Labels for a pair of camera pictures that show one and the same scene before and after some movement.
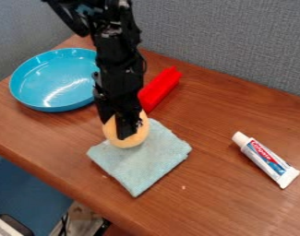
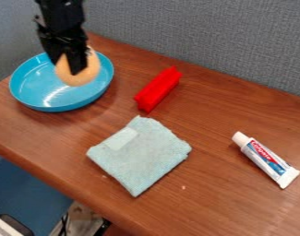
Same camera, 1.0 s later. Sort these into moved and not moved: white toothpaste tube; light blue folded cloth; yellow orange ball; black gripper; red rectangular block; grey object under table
Moved: yellow orange ball; black gripper
Not moved: light blue folded cloth; red rectangular block; grey object under table; white toothpaste tube
